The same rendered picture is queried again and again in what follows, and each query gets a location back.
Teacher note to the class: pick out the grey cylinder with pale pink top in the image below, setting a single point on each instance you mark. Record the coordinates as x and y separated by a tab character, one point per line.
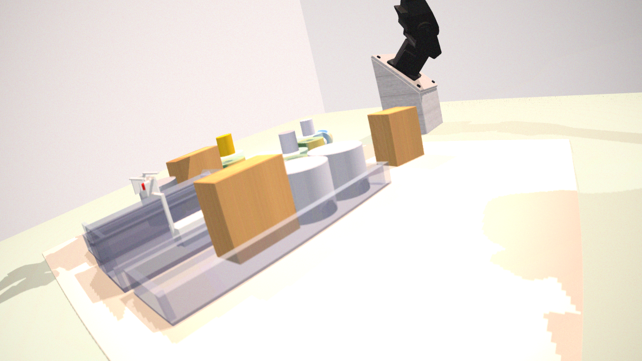
346	160
164	183
309	179

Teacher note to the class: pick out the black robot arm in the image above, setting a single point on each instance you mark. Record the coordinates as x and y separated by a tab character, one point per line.
421	30

